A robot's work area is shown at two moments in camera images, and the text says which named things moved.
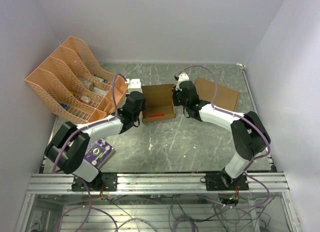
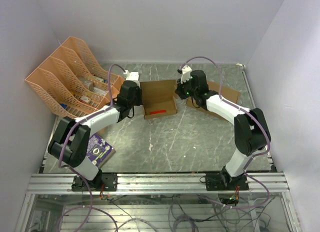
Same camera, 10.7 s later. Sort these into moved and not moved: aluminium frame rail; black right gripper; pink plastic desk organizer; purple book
Moved: black right gripper
Not moved: aluminium frame rail; purple book; pink plastic desk organizer
